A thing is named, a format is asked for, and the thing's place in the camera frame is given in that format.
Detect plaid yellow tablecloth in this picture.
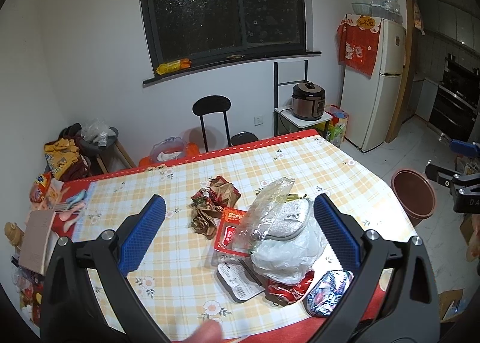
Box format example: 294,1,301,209
54,132,415,342

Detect brown plastic trash bin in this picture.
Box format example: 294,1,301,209
391,169,437,227

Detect yellow snack bag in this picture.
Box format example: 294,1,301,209
43,138,88,182

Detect pink plastic spoon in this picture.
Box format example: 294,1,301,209
58,202,86,232

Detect brown paper bag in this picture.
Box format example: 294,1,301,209
191,175,241,240

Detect person's left hand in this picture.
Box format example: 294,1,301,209
184,319,223,343

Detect pink box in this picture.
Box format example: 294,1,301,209
19,210,55,275

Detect brown electric pressure cooker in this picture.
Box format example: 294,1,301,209
291,81,326,121

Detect dark side stool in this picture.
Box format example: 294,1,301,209
58,123,136,176

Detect colourful shopping bag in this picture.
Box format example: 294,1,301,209
325,105,348,148

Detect black round-back chair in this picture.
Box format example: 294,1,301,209
191,94,260,153

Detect orange red snack bag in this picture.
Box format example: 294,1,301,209
29,171,52,203

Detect white labelled plastic tray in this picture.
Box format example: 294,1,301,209
217,263,265,302

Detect dark framed window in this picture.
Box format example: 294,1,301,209
140,0,315,87

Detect red plastic snack tray wrapper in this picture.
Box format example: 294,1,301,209
213,207,249,258

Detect red hanging cloth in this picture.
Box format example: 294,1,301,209
337,14,382,78

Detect yellow orange snack packet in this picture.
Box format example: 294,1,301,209
155,58,191,75

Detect blue plastic spoon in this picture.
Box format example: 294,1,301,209
56,189,87,212

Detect cardboard box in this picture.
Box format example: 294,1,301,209
439,289,466,323

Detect crushed red cola can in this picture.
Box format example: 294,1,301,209
266,271,315,306

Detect clear plastic storage container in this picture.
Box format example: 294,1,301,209
150,136,187,163

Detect white plastic bag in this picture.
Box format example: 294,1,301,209
250,198,327,286

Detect bowls on refrigerator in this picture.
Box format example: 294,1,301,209
352,0,403,24

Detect white refrigerator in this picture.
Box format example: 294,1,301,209
341,18,406,153

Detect clear crumpled plastic bag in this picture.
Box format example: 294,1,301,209
80,119,111,146

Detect black built-in oven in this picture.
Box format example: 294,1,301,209
429,53,479,141

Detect blue purple snack wrapper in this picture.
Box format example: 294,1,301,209
304,270,354,317

